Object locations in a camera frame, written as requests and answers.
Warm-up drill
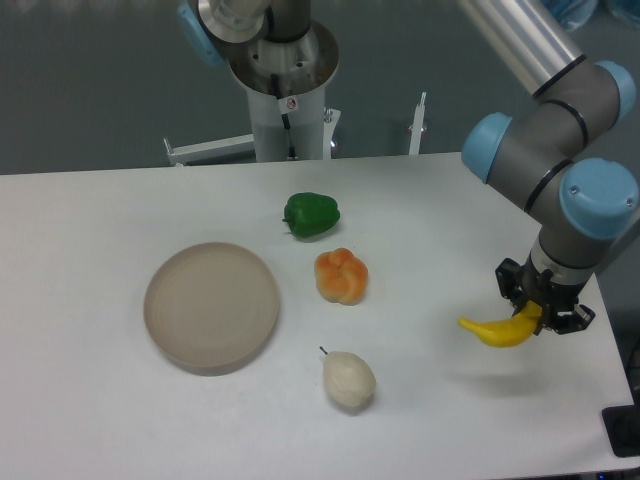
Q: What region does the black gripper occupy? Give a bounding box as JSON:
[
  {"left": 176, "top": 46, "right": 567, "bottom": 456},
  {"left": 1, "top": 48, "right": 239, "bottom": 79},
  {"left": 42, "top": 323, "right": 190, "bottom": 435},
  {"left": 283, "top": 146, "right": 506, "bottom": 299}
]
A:
[{"left": 495, "top": 258, "right": 596, "bottom": 336}]

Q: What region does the yellow toy banana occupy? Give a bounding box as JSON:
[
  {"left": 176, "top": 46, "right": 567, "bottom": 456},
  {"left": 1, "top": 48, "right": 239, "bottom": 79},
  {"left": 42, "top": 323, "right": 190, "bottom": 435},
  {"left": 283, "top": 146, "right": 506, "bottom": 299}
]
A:
[{"left": 457, "top": 301, "right": 542, "bottom": 348}]

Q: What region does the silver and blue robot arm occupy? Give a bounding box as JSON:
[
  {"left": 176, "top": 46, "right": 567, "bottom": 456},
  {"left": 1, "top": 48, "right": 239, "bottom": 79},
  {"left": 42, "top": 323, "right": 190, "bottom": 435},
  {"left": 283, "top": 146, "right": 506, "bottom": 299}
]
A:
[{"left": 177, "top": 1, "right": 639, "bottom": 334}]

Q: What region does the beige round plate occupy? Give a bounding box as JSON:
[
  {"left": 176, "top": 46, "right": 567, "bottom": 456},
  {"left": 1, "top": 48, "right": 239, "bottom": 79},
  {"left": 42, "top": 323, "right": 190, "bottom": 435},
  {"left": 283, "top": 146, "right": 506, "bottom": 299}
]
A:
[{"left": 143, "top": 242, "right": 280, "bottom": 376}]

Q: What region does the black device at table edge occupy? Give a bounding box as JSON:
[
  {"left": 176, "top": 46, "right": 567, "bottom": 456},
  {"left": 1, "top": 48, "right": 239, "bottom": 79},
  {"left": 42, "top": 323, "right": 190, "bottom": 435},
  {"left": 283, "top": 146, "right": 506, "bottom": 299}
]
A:
[{"left": 602, "top": 405, "right": 639, "bottom": 458}]

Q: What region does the orange toy bread roll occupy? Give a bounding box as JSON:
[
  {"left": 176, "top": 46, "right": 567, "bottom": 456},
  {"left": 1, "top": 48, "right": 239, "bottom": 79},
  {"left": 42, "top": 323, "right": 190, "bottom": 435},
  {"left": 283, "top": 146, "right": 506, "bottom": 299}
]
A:
[{"left": 314, "top": 248, "right": 369, "bottom": 306}]

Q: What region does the white toy pear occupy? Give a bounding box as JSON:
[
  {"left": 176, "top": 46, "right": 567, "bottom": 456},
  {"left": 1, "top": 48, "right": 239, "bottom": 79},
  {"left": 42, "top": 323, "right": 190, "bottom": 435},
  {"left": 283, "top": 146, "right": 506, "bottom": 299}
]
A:
[{"left": 319, "top": 346, "right": 377, "bottom": 414}]

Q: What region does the green toy bell pepper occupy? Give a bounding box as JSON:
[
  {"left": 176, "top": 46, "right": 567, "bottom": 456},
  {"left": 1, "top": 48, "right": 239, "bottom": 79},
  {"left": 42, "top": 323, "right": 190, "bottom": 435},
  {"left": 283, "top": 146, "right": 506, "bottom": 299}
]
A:
[{"left": 282, "top": 192, "right": 340, "bottom": 238}]

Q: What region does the blue plastic bag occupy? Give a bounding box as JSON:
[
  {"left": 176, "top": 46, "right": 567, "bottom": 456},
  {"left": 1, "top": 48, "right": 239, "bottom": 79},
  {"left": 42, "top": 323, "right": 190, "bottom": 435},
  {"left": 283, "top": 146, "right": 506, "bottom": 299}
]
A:
[{"left": 541, "top": 0, "right": 639, "bottom": 32}]

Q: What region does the white right metal bracket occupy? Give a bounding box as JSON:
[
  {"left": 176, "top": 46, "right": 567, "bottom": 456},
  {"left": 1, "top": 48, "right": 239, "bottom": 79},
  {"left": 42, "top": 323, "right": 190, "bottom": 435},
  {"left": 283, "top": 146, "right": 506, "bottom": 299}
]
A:
[{"left": 408, "top": 92, "right": 426, "bottom": 155}]

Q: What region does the white metal bracket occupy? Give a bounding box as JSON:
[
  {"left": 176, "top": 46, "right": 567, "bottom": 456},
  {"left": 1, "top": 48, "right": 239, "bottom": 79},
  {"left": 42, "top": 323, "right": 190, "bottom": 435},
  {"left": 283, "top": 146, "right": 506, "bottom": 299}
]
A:
[
  {"left": 408, "top": 92, "right": 426, "bottom": 155},
  {"left": 163, "top": 134, "right": 255, "bottom": 167}
]

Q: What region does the black cable on pedestal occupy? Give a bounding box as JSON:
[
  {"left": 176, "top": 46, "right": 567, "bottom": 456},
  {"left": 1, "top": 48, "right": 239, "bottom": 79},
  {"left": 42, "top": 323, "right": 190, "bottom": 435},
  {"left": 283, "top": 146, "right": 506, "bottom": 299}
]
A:
[{"left": 270, "top": 73, "right": 299, "bottom": 162}]

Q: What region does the white left metal bracket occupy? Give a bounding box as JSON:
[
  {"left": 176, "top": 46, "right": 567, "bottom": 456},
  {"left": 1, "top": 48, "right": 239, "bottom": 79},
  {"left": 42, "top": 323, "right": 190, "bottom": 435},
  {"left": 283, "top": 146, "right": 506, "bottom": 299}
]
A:
[{"left": 163, "top": 134, "right": 255, "bottom": 167}]

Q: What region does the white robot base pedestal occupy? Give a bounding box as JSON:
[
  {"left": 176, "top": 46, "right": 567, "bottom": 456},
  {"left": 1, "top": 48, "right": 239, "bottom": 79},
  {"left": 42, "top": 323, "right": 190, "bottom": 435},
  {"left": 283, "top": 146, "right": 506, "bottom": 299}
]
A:
[{"left": 230, "top": 21, "right": 339, "bottom": 162}]

